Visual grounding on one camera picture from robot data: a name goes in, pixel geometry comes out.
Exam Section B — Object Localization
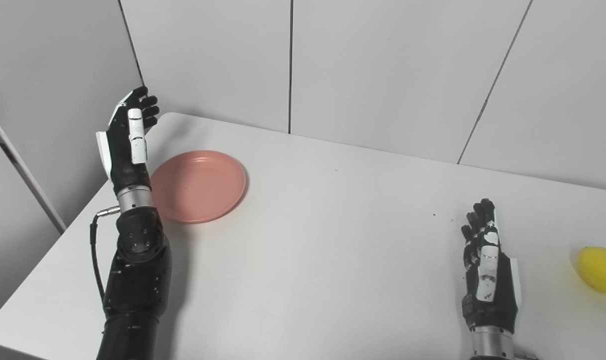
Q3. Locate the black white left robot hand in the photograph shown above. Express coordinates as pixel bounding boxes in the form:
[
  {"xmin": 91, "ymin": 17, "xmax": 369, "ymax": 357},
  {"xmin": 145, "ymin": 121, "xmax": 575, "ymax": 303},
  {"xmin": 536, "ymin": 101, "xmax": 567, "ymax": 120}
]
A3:
[{"xmin": 95, "ymin": 86, "xmax": 160, "ymax": 197}]

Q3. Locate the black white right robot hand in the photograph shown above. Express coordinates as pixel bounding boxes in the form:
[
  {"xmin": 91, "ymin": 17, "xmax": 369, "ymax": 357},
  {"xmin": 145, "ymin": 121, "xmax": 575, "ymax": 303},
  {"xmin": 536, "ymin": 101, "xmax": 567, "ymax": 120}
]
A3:
[{"xmin": 460, "ymin": 198, "xmax": 522, "ymax": 335}]

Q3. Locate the pink round plate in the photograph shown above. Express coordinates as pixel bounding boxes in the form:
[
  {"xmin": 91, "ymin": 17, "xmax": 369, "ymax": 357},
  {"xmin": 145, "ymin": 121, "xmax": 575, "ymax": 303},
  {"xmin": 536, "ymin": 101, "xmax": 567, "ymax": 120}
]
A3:
[{"xmin": 150, "ymin": 150, "xmax": 247, "ymax": 224}]

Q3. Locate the yellow lemon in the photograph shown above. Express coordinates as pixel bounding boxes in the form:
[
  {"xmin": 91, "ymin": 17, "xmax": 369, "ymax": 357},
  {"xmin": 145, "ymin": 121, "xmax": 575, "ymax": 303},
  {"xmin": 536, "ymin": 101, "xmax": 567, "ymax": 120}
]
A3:
[{"xmin": 577, "ymin": 246, "xmax": 606, "ymax": 296}]

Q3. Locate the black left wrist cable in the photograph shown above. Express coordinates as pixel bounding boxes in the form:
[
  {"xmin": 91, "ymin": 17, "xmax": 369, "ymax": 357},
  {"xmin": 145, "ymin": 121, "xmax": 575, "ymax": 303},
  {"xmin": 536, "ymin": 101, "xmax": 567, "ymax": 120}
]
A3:
[{"xmin": 89, "ymin": 205, "xmax": 121, "ymax": 304}]

